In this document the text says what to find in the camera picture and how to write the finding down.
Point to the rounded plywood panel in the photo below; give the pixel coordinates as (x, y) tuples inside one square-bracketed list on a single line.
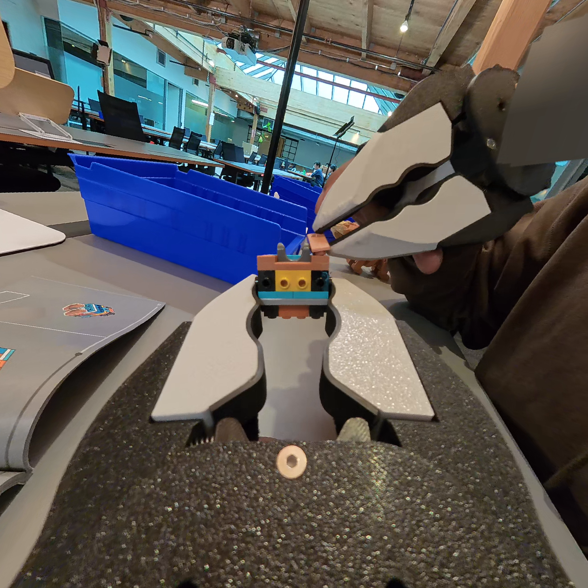
[(5, 55)]

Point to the person's brown jacket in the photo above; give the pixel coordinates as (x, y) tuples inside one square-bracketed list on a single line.
[(542, 390)]

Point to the wood-edged long desk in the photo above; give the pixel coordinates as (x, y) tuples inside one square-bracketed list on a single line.
[(115, 149)]

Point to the black high-back chair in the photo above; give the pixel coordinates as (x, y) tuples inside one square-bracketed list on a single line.
[(119, 115)]

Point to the blue plastic bin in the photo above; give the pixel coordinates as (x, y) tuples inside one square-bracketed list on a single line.
[(183, 220), (296, 193)]

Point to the brown brick figure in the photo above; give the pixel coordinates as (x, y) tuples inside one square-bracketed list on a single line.
[(367, 266)]

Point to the black stand pole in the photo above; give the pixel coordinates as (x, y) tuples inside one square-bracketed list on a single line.
[(285, 92)]

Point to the black light stand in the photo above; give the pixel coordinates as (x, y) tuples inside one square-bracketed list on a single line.
[(343, 128)]

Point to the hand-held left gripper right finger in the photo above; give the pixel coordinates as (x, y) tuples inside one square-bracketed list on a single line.
[(372, 358)]

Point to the person's right forearm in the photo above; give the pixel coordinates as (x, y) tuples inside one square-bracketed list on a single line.
[(459, 294)]

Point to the white flat pad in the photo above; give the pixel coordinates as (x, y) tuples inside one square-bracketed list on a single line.
[(23, 232)]

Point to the grey instruction booklet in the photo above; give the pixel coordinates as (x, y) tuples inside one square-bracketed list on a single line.
[(69, 358)]

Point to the plywood chair back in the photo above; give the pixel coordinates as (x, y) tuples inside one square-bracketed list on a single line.
[(32, 99)]

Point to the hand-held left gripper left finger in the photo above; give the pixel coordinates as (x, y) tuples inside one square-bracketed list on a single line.
[(211, 358)]

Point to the small brown slope brick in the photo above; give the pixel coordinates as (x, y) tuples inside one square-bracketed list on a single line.
[(319, 243)]

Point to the multicoloured toy brick model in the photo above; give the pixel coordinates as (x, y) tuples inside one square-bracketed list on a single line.
[(294, 280)]

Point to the person's right hand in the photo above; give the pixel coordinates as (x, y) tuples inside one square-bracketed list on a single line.
[(372, 216)]

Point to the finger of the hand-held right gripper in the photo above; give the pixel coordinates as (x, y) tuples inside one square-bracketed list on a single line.
[(427, 220), (395, 147)]

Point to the wooden post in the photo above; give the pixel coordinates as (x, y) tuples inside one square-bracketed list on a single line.
[(510, 32)]

